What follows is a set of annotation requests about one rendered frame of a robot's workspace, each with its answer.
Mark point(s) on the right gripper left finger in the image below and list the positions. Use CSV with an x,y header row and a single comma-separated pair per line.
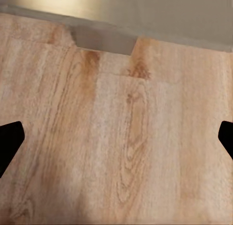
x,y
11,138

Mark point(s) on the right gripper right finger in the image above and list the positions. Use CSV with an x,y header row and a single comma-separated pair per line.
x,y
225,136

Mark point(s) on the coffee table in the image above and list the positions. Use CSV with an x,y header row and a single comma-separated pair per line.
x,y
115,25

